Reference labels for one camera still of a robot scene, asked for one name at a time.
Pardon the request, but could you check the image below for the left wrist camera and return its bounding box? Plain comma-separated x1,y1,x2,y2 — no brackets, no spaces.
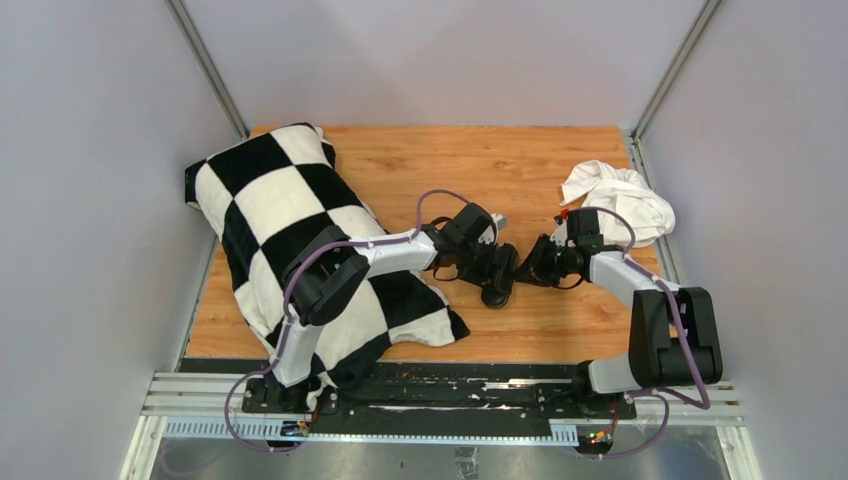
491,213,508,231

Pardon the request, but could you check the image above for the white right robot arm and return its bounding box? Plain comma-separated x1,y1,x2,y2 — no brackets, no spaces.
514,207,723,418

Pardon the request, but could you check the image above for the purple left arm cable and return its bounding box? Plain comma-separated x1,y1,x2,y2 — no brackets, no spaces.
223,189,472,454

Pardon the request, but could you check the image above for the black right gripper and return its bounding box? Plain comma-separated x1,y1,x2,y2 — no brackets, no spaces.
511,234,577,288

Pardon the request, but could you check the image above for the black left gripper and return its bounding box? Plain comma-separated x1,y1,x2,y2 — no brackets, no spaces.
455,237,512,294

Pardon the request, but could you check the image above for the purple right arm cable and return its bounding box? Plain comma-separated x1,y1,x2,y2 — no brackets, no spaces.
561,206,713,460

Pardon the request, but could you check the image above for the black glasses case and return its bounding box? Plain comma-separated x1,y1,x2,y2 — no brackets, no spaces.
481,243,518,309

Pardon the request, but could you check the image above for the crumpled white cloth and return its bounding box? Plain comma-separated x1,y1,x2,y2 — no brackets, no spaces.
561,160,676,248

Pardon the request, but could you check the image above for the aluminium frame rail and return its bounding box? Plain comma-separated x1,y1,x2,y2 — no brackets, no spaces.
120,360,762,479

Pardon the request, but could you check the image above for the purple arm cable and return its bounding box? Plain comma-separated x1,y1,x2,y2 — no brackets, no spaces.
561,206,713,460
223,189,472,454

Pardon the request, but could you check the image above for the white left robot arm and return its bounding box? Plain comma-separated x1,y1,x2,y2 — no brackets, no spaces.
267,203,508,413

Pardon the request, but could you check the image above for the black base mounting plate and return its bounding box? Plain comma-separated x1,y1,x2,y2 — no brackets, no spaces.
239,362,636,438

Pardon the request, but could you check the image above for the black white checkered pillow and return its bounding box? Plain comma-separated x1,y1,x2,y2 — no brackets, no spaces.
185,123,470,408

